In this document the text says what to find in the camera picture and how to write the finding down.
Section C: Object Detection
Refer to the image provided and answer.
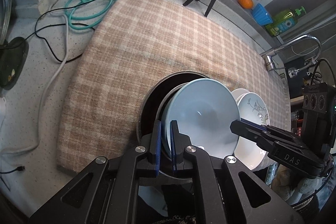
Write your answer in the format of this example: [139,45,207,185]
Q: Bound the white plate gold leaf pattern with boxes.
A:
[234,92,270,170]

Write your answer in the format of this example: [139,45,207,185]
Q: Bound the black round pan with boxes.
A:
[135,70,211,187]

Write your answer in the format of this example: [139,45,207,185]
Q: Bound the pink flower white plate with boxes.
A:
[231,88,249,102]

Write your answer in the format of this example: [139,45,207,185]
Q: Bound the stainless steel bowl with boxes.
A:
[155,83,187,133]

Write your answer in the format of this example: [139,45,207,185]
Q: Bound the light blue ceramic bowl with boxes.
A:
[161,79,240,159]

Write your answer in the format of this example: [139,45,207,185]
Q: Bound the chrome kitchen faucet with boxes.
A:
[260,34,323,77]

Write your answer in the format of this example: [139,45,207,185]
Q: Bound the gloved right hand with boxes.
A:
[270,165,331,210]

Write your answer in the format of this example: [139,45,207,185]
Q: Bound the green dish soap bottle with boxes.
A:
[265,6,306,37]

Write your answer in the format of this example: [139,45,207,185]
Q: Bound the blue fluted cup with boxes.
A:
[252,3,273,26]

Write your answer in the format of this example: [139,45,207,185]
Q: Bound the plaid beige table cloth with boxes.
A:
[56,0,290,173]

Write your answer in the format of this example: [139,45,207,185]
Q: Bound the orange mandarin fruit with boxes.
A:
[237,0,254,9]

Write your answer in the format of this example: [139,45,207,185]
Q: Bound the steel pot lid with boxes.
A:
[0,0,12,46]

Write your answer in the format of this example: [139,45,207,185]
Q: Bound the black usb cable end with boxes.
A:
[0,165,26,175]

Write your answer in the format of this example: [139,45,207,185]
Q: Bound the thin black cable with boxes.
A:
[0,0,219,63]

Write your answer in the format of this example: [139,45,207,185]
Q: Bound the white cable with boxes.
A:
[0,0,111,156]

